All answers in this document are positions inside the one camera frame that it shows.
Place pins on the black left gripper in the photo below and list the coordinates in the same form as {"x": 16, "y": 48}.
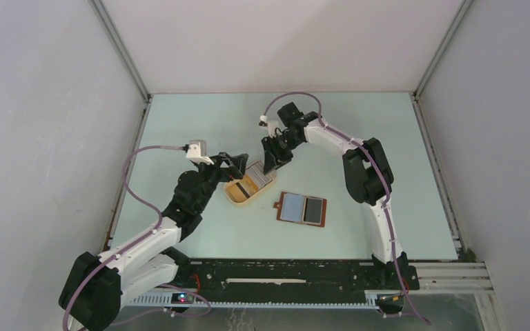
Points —
{"x": 228, "y": 174}

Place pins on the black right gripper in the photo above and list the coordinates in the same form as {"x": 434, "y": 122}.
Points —
{"x": 271, "y": 156}

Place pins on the brown leather card holder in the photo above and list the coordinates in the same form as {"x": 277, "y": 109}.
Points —
{"x": 290, "y": 208}

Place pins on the black credit card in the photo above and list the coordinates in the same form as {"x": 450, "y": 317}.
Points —
{"x": 313, "y": 210}

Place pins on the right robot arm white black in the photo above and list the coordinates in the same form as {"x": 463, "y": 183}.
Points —
{"x": 367, "y": 173}

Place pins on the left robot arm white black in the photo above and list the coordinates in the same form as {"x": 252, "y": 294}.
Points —
{"x": 99, "y": 286}

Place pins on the stack of credit cards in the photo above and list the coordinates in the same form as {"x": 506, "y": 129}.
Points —
{"x": 255, "y": 172}

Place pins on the beige oval card tray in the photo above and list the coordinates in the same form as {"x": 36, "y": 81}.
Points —
{"x": 257, "y": 193}

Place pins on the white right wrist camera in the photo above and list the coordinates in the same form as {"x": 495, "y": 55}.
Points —
{"x": 272, "y": 127}

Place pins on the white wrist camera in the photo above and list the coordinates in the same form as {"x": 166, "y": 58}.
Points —
{"x": 196, "y": 152}
{"x": 272, "y": 127}

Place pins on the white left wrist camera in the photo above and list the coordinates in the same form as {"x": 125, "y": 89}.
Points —
{"x": 196, "y": 152}

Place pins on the white toothed cable duct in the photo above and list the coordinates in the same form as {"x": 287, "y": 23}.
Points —
{"x": 170, "y": 299}

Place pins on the aluminium frame rail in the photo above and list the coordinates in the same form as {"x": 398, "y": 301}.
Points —
{"x": 345, "y": 274}

